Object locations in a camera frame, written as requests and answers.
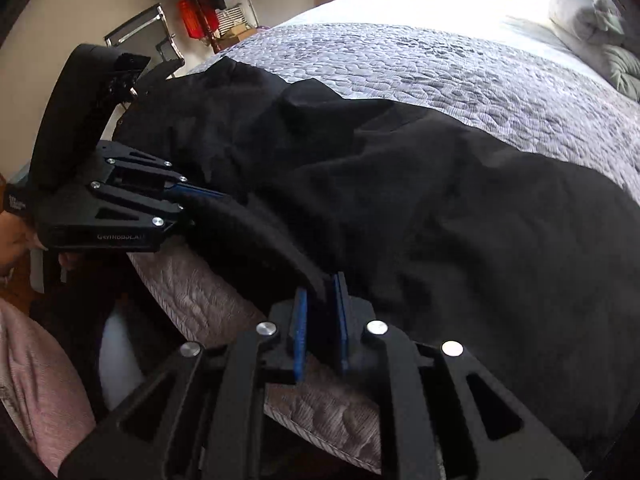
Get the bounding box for person's left hand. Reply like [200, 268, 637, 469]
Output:
[0, 209, 82, 276]

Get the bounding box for stacked cardboard boxes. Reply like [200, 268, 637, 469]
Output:
[218, 24, 259, 50]

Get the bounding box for black quilted pants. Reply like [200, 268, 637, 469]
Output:
[114, 58, 639, 468]

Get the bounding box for white wire rack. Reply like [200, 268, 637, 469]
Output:
[216, 3, 246, 34]

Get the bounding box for red hanging bag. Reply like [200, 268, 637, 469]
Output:
[178, 0, 219, 40]

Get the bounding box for black chrome cantilever chair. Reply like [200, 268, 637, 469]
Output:
[104, 3, 186, 78]

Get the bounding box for grey patterned quilted bedspread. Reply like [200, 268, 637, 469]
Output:
[134, 24, 639, 479]

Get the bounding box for grey folded duvet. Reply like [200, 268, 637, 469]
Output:
[548, 0, 639, 102]

